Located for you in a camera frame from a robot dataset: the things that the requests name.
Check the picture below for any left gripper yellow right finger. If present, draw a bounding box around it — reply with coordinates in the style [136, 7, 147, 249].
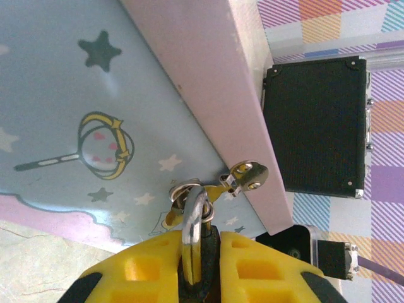
[201, 226, 348, 303]

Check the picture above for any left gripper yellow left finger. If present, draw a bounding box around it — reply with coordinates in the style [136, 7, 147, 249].
[64, 230, 187, 303]

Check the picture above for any pastel cartoon tin box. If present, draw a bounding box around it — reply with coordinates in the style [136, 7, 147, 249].
[0, 0, 296, 250]

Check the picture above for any black hard case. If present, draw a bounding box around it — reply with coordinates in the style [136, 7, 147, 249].
[261, 56, 375, 199]

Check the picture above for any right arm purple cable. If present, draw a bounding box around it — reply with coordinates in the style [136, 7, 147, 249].
[356, 255, 404, 287]

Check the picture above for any aluminium frame post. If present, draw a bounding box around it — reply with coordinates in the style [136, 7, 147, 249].
[362, 44, 404, 72]

